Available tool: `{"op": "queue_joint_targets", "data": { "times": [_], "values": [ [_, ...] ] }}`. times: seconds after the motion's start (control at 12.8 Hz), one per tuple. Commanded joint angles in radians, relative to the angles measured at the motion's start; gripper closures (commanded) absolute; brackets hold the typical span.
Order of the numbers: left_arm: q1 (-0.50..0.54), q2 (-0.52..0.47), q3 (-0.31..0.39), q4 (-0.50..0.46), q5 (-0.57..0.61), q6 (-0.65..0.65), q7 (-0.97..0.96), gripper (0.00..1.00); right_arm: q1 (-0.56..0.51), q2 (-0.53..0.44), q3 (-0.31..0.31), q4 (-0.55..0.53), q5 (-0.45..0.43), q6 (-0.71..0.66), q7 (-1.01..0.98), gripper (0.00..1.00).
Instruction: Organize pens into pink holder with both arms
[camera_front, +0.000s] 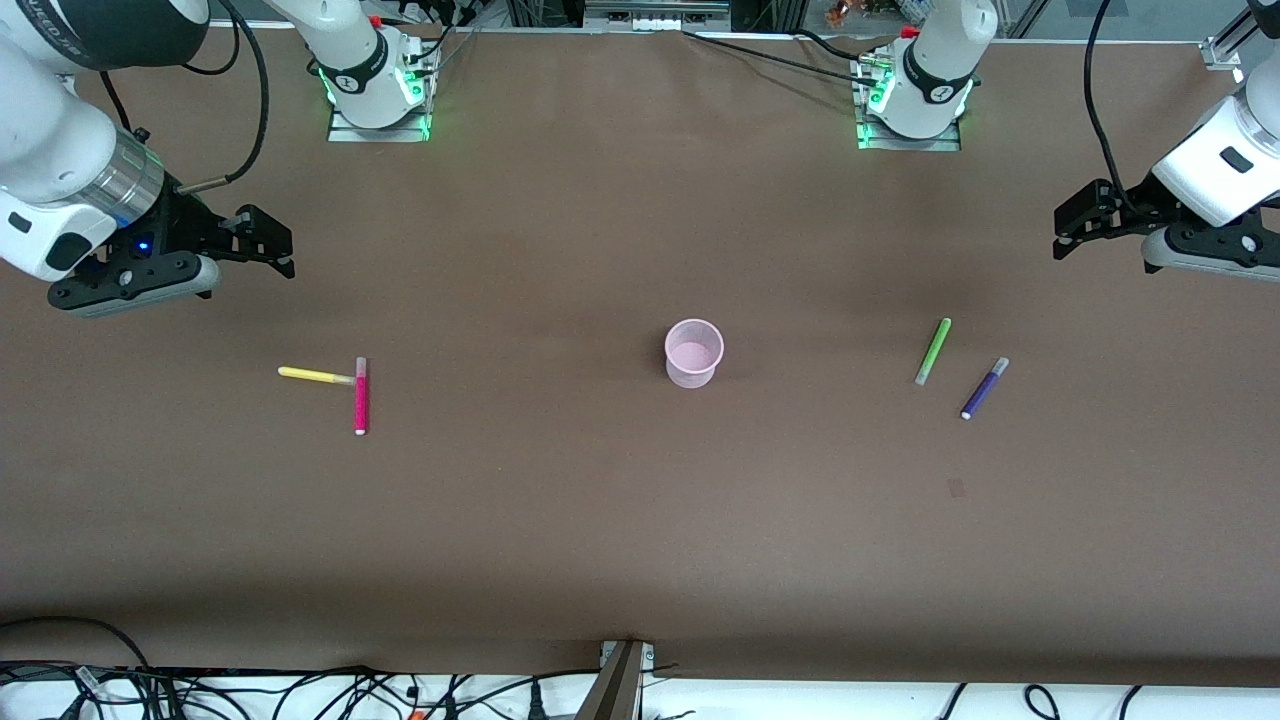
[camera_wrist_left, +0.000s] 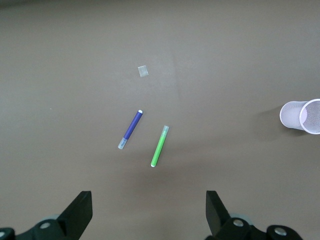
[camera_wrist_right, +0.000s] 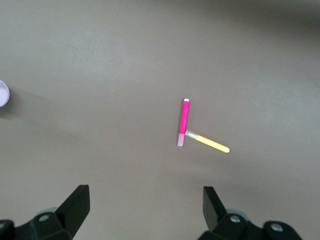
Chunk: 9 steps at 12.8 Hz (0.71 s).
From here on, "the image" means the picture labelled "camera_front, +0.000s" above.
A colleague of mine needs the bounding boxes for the aluminium frame corner profile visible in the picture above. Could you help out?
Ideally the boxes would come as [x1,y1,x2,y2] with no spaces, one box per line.
[1200,8,1253,71]

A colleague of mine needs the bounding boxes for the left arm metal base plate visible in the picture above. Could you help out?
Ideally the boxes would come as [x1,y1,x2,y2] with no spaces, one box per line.
[853,52,964,153]

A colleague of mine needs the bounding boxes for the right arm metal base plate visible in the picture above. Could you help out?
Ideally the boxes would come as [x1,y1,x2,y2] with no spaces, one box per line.
[327,38,434,143]

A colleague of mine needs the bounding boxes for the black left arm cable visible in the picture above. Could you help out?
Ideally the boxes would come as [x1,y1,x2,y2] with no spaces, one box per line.
[1084,0,1143,216]

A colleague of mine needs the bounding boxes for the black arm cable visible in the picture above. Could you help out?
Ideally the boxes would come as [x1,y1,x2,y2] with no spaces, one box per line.
[1084,0,1143,216]
[98,0,272,196]

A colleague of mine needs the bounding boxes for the short black table cable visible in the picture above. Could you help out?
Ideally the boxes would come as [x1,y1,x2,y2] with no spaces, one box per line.
[795,28,891,65]

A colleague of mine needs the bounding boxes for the metal table edge bracket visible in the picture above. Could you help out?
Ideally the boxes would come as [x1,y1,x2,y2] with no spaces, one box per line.
[578,640,657,720]

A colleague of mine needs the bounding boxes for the long black table cable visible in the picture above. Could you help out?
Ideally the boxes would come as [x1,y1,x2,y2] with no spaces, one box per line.
[683,30,869,81]

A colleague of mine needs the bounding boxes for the green marker pen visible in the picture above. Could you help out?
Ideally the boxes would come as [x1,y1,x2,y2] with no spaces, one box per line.
[914,318,953,387]

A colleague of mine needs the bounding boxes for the pink plastic cup holder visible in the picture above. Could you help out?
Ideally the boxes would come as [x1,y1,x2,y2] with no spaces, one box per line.
[664,318,725,389]

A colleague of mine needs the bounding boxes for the purple marker pen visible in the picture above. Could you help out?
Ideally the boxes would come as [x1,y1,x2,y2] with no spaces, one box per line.
[960,357,1010,421]

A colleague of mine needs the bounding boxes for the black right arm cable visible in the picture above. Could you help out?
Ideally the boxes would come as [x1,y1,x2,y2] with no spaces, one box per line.
[98,0,272,196]

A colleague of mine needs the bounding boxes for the black arched floor cable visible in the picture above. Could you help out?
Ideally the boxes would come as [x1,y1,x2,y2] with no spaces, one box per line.
[0,615,151,671]

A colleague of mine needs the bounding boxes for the grey power strip box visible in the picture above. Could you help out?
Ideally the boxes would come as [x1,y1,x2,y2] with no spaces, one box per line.
[584,0,733,33]

